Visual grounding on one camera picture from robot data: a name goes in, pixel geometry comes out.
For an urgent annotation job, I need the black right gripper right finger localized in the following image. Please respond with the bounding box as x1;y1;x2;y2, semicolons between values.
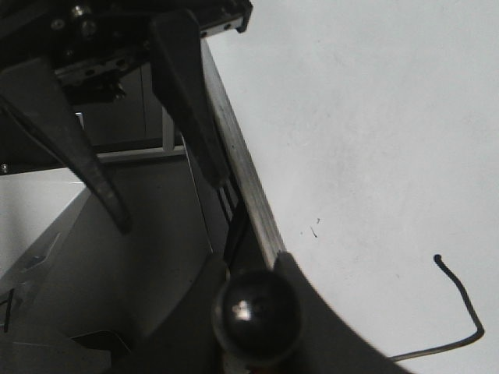
149;9;227;188

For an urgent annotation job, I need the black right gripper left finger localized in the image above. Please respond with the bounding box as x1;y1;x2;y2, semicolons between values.
1;58;132;234

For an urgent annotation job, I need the black and white whiteboard marker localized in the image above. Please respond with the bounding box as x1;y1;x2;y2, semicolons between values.
211;270;303;368

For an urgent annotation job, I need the white whiteboard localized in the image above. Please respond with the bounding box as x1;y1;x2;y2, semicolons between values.
208;1;498;373

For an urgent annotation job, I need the grey aluminium whiteboard frame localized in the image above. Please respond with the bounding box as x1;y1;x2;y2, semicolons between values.
201;40;286;269

